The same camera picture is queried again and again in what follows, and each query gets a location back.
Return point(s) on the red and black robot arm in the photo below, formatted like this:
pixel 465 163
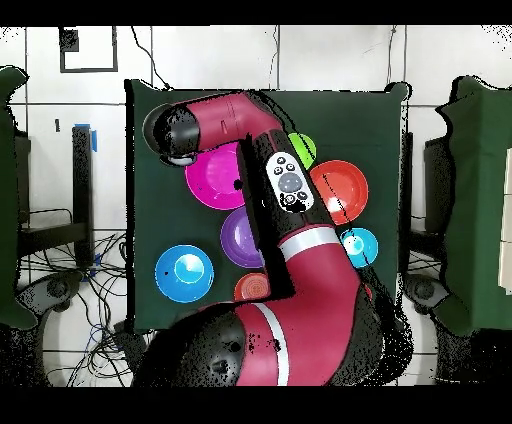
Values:
pixel 316 288

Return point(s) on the purple bowl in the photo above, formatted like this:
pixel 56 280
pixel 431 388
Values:
pixel 236 240

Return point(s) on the wide orange bowl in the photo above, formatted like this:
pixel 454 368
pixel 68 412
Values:
pixel 348 188

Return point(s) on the medium blue bowl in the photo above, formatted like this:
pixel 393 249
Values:
pixel 172 280

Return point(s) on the black post with blue tape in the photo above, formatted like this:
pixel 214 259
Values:
pixel 82 192

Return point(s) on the white box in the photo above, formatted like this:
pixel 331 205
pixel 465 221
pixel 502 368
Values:
pixel 506 224

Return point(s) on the black floor box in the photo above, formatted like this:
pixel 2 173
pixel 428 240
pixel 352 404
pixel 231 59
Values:
pixel 130 344

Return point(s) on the large pink bowl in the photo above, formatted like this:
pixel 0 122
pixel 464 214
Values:
pixel 212 180

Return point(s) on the dark green tablecloth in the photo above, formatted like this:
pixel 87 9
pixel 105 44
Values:
pixel 168 220

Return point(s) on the small light blue bowl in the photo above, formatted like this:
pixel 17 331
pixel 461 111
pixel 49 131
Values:
pixel 368 244

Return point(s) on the small green bowl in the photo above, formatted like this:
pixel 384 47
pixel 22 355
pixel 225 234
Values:
pixel 306 150

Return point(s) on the small deep orange bowl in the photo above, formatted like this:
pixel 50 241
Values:
pixel 250 286

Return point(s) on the grey wheeled floor base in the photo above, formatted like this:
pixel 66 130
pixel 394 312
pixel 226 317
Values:
pixel 424 290
pixel 54 288

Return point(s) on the green cloth side table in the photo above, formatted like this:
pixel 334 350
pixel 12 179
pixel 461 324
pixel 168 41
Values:
pixel 476 200
pixel 7 200

